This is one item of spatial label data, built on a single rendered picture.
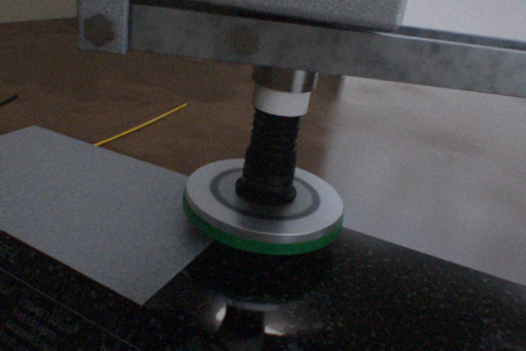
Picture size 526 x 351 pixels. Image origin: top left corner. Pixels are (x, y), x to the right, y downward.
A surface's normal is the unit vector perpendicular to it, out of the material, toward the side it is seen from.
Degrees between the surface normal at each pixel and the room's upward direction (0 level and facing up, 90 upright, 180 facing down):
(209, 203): 0
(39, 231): 0
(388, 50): 90
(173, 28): 90
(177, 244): 0
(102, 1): 90
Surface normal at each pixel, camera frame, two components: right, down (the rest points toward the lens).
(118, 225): 0.14, -0.91
